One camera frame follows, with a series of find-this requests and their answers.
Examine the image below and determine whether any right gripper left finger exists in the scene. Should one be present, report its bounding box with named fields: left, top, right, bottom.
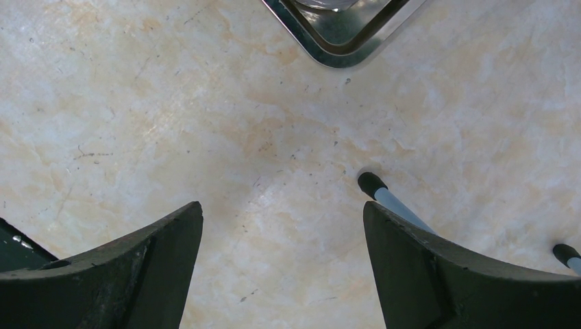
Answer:
left=1, top=202, right=203, bottom=328

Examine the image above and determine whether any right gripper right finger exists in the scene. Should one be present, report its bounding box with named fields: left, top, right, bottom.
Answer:
left=363, top=202, right=580, bottom=328

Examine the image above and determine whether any silver metal tray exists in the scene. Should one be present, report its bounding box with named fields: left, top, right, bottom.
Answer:
left=263, top=1, right=425, bottom=69

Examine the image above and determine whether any blue perforated stand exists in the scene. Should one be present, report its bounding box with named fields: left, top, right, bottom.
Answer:
left=357, top=171, right=580, bottom=276

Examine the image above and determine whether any lilac ribbed mug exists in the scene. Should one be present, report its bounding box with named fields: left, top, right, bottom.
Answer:
left=295, top=0, right=358, bottom=12

